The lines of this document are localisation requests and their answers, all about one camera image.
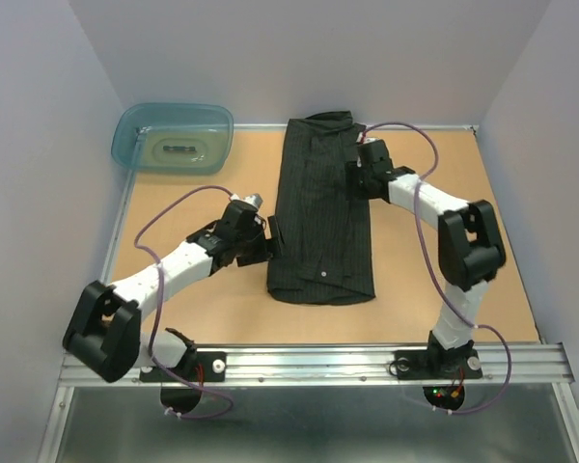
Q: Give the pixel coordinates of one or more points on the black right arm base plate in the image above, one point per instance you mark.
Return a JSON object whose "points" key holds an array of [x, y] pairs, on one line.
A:
{"points": [[413, 365]]}

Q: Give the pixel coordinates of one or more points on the black pinstriped long sleeve shirt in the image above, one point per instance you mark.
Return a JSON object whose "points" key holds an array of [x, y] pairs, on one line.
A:
{"points": [[325, 236]]}

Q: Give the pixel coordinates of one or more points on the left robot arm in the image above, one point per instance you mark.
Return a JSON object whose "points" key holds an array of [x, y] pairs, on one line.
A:
{"points": [[105, 330]]}

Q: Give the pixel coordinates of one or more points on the aluminium front rail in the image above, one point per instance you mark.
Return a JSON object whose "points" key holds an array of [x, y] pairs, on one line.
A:
{"points": [[370, 365]]}

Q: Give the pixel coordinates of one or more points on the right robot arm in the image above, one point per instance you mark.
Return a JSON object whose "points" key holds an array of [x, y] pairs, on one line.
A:
{"points": [[470, 253]]}

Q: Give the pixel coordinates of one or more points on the blue transparent plastic bin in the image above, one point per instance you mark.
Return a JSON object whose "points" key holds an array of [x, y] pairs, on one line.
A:
{"points": [[173, 138]]}

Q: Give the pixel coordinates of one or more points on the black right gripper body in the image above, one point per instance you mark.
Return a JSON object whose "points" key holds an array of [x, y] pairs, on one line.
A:
{"points": [[356, 184]]}

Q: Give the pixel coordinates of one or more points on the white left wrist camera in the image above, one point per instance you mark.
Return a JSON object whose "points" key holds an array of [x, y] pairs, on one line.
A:
{"points": [[255, 200]]}

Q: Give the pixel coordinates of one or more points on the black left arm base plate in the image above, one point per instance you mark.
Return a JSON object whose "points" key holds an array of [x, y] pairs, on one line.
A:
{"points": [[201, 365]]}

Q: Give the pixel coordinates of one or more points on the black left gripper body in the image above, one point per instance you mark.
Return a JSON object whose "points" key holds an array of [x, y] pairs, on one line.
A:
{"points": [[254, 249]]}

